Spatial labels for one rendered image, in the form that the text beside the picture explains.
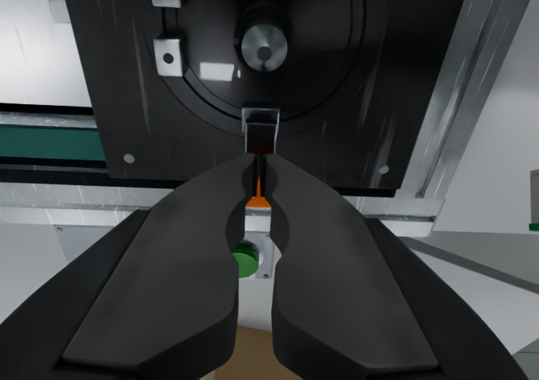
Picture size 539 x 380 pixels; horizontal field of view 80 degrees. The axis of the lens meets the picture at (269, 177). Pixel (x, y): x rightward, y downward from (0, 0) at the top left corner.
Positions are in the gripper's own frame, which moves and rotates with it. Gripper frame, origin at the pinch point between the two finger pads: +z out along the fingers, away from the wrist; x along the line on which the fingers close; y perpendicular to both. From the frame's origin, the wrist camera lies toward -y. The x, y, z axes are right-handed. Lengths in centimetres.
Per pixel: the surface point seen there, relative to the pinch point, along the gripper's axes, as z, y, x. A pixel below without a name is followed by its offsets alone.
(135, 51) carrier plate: 11.6, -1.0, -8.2
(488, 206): 22.7, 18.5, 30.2
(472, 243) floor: 109, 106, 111
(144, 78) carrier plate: 11.6, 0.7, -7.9
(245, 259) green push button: 11.4, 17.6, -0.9
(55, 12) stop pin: 12.0, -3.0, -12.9
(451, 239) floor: 109, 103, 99
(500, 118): 22.7, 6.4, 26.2
